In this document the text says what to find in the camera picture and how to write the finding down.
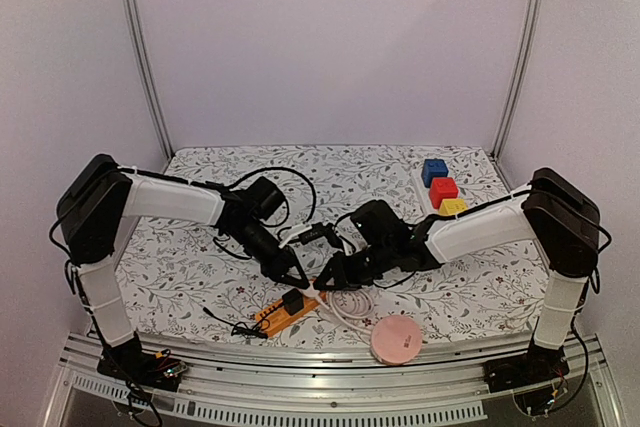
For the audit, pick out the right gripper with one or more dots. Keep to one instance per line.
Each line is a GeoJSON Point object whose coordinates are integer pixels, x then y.
{"type": "Point", "coordinates": [351, 267]}

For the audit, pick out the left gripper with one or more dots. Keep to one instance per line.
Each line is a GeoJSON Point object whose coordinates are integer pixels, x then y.
{"type": "Point", "coordinates": [277, 269]}

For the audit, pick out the black plug adapter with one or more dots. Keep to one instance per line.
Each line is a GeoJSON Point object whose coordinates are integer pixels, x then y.
{"type": "Point", "coordinates": [239, 328]}

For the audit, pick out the orange power strip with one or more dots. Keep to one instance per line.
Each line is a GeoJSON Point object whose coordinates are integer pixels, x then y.
{"type": "Point", "coordinates": [277, 317]}

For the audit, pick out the pink round power socket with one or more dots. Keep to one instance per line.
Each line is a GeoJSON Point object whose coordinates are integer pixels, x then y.
{"type": "Point", "coordinates": [396, 340]}

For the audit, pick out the white multicolour power strip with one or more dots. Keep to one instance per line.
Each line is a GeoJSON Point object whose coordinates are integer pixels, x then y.
{"type": "Point", "coordinates": [422, 193]}

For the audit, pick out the yellow cube socket adapter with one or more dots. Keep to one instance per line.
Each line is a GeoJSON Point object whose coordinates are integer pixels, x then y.
{"type": "Point", "coordinates": [452, 206]}

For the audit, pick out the red cube socket adapter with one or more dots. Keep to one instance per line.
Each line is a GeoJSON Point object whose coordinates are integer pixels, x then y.
{"type": "Point", "coordinates": [442, 188]}

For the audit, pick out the blue cube socket adapter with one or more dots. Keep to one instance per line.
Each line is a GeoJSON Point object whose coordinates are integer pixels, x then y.
{"type": "Point", "coordinates": [432, 169]}

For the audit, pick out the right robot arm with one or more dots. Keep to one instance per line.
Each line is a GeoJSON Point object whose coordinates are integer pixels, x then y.
{"type": "Point", "coordinates": [548, 210]}

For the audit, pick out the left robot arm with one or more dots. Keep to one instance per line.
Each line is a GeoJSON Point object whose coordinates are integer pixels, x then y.
{"type": "Point", "coordinates": [107, 197]}

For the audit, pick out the floral table mat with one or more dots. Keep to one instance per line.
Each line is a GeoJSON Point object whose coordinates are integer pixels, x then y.
{"type": "Point", "coordinates": [171, 270]}

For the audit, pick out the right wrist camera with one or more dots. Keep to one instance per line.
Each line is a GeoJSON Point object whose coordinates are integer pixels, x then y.
{"type": "Point", "coordinates": [346, 245]}

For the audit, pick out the right aluminium frame post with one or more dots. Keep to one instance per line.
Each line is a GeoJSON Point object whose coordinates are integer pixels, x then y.
{"type": "Point", "coordinates": [516, 83]}

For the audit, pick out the aluminium frame post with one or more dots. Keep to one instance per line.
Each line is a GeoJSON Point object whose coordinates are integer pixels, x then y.
{"type": "Point", "coordinates": [516, 83]}
{"type": "Point", "coordinates": [145, 71]}

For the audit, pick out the left aluminium frame post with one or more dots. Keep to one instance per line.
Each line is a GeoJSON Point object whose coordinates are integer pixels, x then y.
{"type": "Point", "coordinates": [145, 71]}

